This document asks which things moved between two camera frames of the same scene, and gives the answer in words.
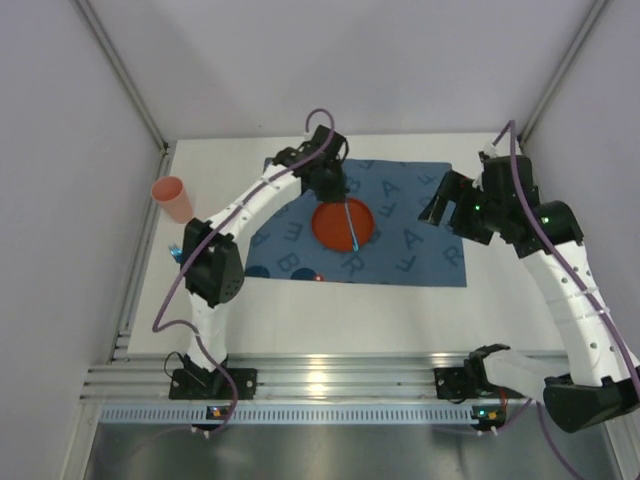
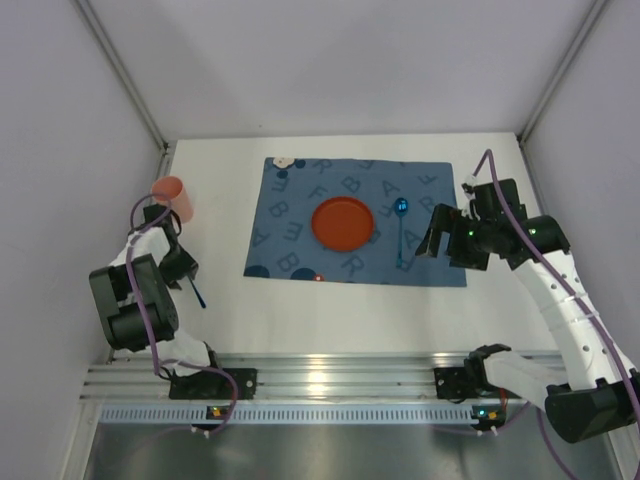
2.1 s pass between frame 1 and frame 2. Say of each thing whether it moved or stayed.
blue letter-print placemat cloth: stayed
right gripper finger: moved
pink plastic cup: stayed
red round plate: stayed
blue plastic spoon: moved
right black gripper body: moved
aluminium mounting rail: stayed
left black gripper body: moved
